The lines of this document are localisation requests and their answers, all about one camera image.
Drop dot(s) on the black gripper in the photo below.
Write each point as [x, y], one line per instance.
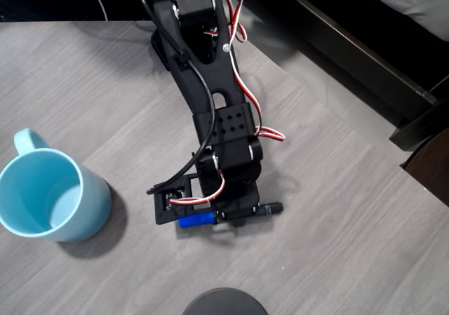
[236, 212]

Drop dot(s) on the blue capped grey marker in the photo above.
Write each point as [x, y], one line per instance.
[193, 221]

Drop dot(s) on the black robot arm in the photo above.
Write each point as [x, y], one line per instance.
[210, 83]

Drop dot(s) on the light blue mug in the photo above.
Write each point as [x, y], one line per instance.
[91, 202]

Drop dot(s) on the black round-base stand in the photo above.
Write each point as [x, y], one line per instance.
[224, 302]

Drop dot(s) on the green circuit board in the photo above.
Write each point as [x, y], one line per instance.
[213, 32]

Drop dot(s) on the dark brown round furniture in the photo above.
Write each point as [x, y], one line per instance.
[431, 167]

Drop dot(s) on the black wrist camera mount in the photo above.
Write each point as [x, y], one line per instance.
[175, 211]

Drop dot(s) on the dark bed frame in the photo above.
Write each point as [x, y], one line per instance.
[350, 48]

